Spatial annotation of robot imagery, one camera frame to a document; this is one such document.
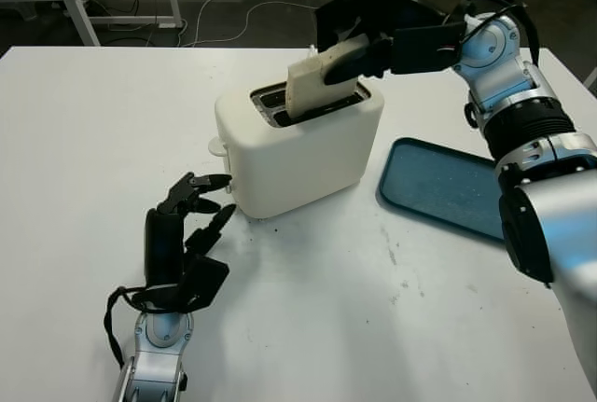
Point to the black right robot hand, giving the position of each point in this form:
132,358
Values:
396,10

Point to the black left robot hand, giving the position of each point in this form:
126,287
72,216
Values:
163,248

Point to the white toaster lever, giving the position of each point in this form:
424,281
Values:
215,146

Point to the slice of white bread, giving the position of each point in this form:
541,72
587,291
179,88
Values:
305,85

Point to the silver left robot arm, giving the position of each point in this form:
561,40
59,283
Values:
158,355

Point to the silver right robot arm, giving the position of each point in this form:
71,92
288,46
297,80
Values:
550,234

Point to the small white toaster knob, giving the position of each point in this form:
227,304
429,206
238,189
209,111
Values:
229,185

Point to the white two-slot toaster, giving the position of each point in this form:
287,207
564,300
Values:
298,159

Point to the blue plastic tray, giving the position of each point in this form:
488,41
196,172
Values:
438,187

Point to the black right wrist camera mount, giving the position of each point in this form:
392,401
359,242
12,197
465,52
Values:
424,47

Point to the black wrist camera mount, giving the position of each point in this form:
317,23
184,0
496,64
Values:
205,281
424,47

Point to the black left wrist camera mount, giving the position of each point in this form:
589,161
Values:
205,281

